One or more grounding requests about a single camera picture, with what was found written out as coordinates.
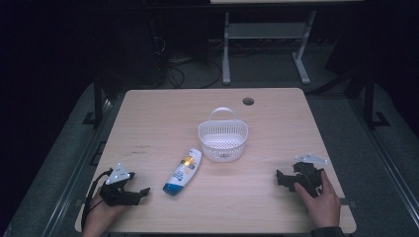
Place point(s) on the person's left hand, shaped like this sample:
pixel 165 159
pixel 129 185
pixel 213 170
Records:
pixel 100 215

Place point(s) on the aluminium rail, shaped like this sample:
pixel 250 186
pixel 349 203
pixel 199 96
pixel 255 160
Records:
pixel 385 158
pixel 74 171

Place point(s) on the grey metal table frame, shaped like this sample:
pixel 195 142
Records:
pixel 267 31

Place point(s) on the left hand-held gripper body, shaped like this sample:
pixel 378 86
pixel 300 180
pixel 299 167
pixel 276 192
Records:
pixel 115 192

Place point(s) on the person's right hand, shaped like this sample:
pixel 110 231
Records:
pixel 324 205

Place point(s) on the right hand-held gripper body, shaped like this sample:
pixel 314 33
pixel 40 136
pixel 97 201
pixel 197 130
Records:
pixel 311 179

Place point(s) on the white bottle with blue cap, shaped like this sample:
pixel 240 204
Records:
pixel 183 171

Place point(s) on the black metal post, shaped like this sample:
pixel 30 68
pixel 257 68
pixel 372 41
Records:
pixel 370 98
pixel 98 98

